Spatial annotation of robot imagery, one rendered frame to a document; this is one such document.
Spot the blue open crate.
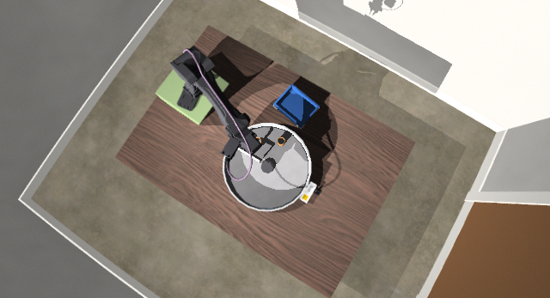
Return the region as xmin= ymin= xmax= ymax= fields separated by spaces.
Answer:
xmin=273 ymin=84 xmax=320 ymax=128

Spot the grey round turntable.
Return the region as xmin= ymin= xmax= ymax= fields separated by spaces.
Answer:
xmin=223 ymin=123 xmax=321 ymax=211

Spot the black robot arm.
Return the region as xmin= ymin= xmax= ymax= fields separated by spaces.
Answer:
xmin=170 ymin=46 xmax=262 ymax=160

